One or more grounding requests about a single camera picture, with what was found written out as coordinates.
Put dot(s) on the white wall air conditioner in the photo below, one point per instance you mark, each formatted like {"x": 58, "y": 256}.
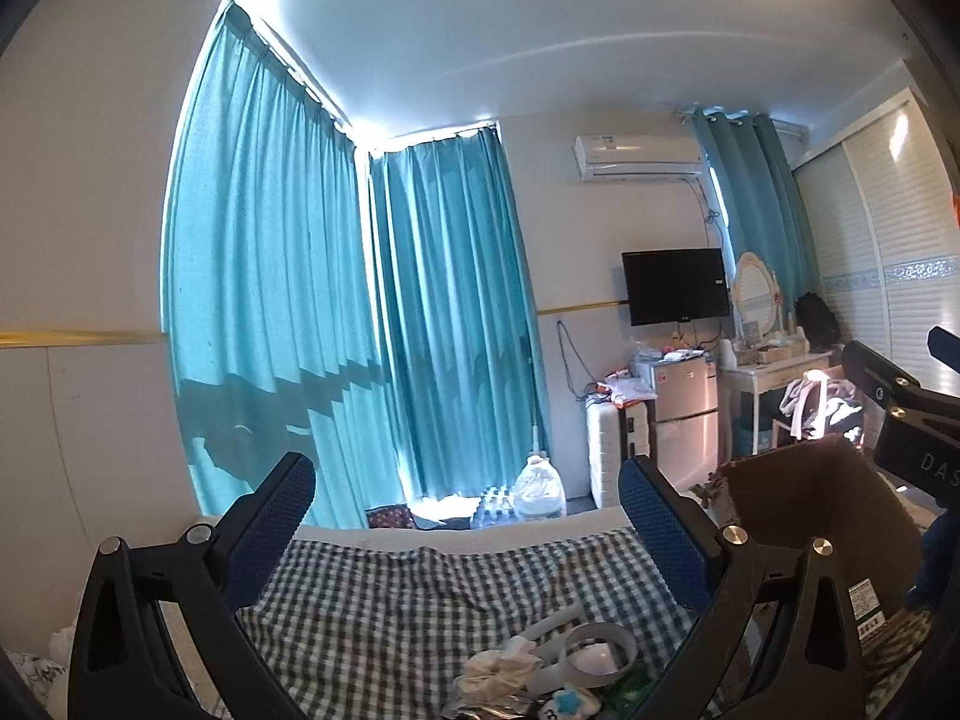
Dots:
{"x": 636, "y": 157}

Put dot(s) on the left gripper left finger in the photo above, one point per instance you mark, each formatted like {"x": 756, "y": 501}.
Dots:
{"x": 124, "y": 663}

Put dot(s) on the black backpack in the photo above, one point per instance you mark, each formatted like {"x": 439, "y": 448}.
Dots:
{"x": 820, "y": 325}

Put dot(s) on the large water jug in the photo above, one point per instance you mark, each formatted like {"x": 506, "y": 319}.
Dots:
{"x": 538, "y": 492}

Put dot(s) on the large left teal curtain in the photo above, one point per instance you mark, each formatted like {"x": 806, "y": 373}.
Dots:
{"x": 264, "y": 297}

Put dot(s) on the wooden chair with clothes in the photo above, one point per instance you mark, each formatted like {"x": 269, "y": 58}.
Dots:
{"x": 816, "y": 406}

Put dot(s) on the white sliding wardrobe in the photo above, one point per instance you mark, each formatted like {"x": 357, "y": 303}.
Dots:
{"x": 880, "y": 205}

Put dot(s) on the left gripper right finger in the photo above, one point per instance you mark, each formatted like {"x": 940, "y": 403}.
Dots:
{"x": 716, "y": 574}

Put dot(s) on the white tape roll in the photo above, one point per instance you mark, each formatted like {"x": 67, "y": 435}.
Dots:
{"x": 597, "y": 654}

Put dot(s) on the right teal curtain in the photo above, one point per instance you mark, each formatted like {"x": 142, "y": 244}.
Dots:
{"x": 765, "y": 212}

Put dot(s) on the white dressing table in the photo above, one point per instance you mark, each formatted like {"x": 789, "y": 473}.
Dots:
{"x": 754, "y": 381}

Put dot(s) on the oval vanity mirror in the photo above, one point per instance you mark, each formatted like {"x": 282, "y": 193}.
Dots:
{"x": 755, "y": 295}

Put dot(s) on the middle teal curtain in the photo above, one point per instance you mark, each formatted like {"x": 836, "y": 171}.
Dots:
{"x": 457, "y": 314}

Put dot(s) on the checkered bed sheet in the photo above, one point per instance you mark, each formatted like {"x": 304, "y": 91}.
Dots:
{"x": 355, "y": 632}

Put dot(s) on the white crumpled cloth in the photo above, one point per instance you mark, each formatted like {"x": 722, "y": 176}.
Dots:
{"x": 495, "y": 673}

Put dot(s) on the silver mini fridge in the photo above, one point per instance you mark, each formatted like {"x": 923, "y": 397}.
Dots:
{"x": 685, "y": 419}

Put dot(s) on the white suitcase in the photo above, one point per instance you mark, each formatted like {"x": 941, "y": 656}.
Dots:
{"x": 613, "y": 435}

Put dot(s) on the brown cardboard box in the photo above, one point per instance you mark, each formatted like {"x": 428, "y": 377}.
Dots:
{"x": 833, "y": 533}

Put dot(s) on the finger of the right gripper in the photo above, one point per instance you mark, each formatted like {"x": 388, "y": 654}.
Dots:
{"x": 945, "y": 347}

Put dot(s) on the black wall television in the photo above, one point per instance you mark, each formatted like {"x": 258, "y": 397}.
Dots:
{"x": 675, "y": 286}

